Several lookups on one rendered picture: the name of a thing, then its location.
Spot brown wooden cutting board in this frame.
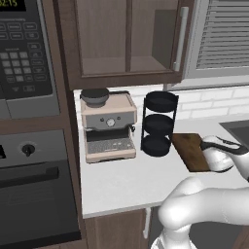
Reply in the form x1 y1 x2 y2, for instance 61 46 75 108
170 132 212 173

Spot beige espresso machine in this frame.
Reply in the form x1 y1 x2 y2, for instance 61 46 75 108
79 88 138 164

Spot black three-tier stand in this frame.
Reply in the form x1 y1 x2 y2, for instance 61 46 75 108
140 90 180 159

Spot brown glass cupboard door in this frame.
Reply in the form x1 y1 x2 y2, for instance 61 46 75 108
57 0 196 90

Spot black oven knob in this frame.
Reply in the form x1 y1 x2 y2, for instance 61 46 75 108
20 143 36 159

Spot brown base cupboard door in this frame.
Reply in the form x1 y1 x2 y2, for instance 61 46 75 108
84 208 151 249

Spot dark grey sink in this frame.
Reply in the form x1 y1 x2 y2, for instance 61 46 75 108
219 119 249 148

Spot black built-in oven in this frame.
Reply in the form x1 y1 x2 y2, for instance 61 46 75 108
0 128 83 249

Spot grey microwave oven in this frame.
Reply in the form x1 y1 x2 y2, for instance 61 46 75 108
0 0 61 121

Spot grey window blinds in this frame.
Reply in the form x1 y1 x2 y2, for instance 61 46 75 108
180 0 249 89

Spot white base cupboard handle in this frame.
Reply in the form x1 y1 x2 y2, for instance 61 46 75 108
142 207 153 240

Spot white cupboard door handle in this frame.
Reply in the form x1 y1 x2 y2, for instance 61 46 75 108
172 6 190 72

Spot black oven door handle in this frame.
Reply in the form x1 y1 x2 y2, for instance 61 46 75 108
0 166 60 190

